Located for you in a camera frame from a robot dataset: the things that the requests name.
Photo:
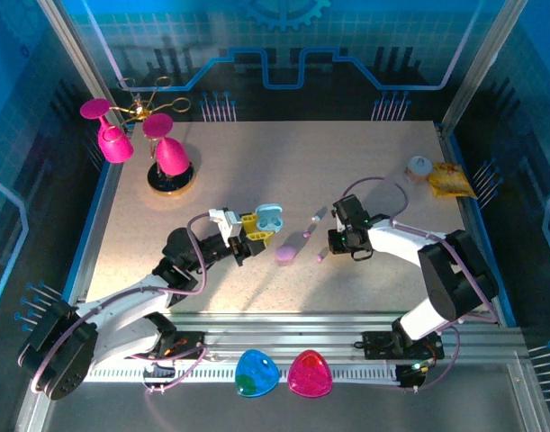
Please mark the light blue earbud case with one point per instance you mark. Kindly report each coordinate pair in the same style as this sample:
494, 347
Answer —
269, 220

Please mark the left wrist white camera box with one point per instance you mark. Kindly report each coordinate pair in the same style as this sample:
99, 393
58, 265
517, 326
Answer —
227, 222

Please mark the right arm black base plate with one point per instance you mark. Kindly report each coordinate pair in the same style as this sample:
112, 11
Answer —
378, 346

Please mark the small black circuit board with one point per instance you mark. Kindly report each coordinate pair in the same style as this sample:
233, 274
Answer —
159, 372
409, 378

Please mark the purple earbud case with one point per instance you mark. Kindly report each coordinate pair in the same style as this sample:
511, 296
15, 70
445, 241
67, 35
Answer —
285, 253

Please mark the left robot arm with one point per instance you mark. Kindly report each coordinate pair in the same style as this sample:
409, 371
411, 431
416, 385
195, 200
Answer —
121, 310

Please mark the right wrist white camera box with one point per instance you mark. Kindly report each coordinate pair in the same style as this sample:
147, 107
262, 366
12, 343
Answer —
337, 220

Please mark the gold glass rack black base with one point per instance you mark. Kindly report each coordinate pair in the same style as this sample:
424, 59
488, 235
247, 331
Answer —
157, 182

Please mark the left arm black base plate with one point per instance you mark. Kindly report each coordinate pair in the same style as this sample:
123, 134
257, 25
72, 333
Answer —
191, 339

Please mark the small pull-tab tin can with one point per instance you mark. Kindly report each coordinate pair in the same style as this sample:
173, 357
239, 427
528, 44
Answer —
418, 171

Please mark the pink triangular plastic button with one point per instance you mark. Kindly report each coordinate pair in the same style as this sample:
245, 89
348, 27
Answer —
309, 373

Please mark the aluminium frame post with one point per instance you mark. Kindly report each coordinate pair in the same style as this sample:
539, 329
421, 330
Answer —
484, 58
81, 58

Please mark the blue triangular container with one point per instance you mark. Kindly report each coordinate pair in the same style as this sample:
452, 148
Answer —
256, 373

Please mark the pink wine glass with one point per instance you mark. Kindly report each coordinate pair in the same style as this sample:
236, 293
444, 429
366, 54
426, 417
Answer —
117, 146
171, 157

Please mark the aluminium table rail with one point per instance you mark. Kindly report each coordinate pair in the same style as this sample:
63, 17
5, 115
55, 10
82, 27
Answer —
279, 328

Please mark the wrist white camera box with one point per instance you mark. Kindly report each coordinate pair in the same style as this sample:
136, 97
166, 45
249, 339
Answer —
227, 222
337, 220

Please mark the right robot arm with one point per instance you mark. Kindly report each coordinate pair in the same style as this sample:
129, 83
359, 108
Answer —
445, 279

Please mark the yellow snack bag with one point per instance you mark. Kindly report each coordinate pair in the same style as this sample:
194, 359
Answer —
450, 180

